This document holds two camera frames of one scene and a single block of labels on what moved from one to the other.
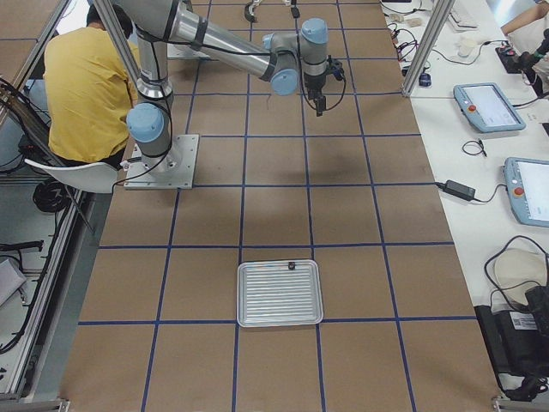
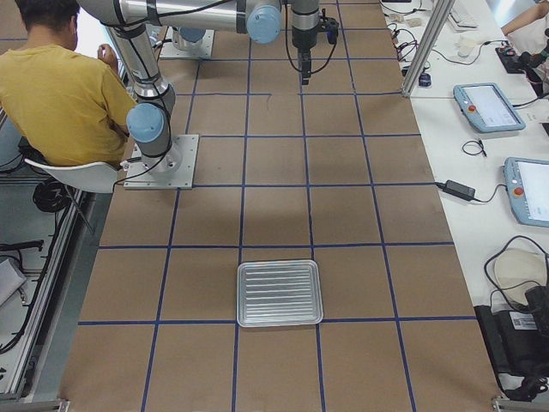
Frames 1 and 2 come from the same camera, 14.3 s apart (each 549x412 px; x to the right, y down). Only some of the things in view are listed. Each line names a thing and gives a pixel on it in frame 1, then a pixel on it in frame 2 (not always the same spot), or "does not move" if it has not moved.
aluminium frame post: (441, 15) does not move
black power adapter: (462, 190) does not move
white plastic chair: (93, 178) does not move
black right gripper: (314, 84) to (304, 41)
